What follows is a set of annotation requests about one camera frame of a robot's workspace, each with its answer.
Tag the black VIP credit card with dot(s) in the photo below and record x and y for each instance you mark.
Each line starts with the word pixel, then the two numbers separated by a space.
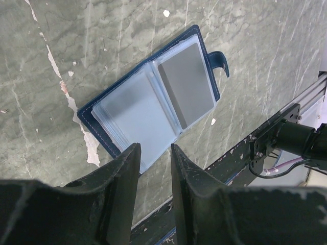
pixel 187 84

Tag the aluminium frame rail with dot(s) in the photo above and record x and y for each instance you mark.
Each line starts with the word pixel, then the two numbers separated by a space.
pixel 311 95

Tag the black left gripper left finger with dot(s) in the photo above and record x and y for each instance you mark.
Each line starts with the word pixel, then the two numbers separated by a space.
pixel 112 190

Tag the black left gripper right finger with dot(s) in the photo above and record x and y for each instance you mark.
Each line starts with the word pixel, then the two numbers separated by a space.
pixel 198 209

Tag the blue leather card holder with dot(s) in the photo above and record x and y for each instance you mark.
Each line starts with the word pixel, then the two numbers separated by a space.
pixel 137 109

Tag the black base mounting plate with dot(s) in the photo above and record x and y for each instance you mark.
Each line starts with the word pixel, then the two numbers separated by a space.
pixel 232 167

